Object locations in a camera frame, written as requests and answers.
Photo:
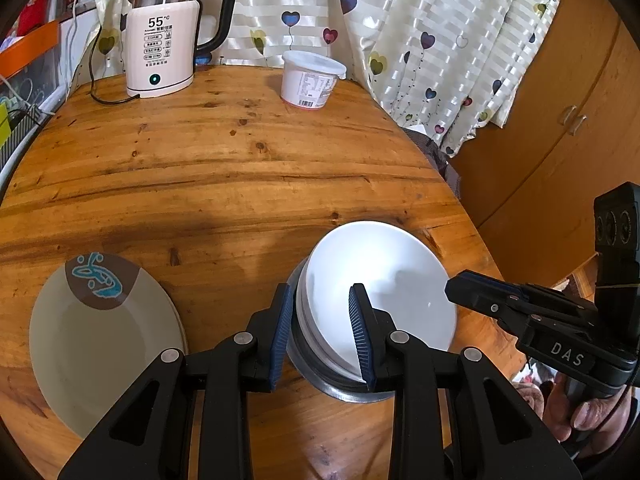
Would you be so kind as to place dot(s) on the red snack package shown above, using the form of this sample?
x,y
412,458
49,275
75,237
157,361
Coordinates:
x,y
32,15

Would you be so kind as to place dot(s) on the grey-green plate with blue design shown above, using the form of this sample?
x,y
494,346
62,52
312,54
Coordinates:
x,y
100,350

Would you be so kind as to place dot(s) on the cream curtain with heart print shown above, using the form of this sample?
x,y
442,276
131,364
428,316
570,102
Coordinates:
x,y
400,35

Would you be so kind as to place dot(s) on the stainless steel bowl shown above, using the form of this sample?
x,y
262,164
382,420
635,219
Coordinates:
x,y
345,393

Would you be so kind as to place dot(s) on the person's right hand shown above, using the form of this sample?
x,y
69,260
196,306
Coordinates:
x,y
590,417

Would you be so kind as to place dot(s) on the white deep plate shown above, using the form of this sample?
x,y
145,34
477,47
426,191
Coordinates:
x,y
380,270

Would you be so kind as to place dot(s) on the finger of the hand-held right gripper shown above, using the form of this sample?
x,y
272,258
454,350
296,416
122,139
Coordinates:
x,y
511,288
480,295

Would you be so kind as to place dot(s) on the grey ribbed rack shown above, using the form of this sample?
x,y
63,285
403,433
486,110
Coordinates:
x,y
25,142

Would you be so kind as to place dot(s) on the white plastic tub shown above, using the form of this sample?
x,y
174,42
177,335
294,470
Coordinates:
x,y
310,80

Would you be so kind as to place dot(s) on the clear box with orange lid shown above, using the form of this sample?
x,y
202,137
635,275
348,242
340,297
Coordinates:
x,y
35,60

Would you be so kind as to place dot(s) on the white bowl with dark stripe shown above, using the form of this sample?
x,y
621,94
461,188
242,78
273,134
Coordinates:
x,y
301,310

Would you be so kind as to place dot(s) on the wooden cabinet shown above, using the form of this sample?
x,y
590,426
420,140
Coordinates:
x,y
550,175

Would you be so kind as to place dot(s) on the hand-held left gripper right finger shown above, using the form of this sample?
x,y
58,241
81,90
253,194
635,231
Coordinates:
x,y
361,340

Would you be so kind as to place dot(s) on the white electric kettle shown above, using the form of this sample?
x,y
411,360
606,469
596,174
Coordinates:
x,y
160,45

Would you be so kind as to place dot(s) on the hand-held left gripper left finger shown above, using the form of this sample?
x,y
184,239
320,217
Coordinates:
x,y
281,340

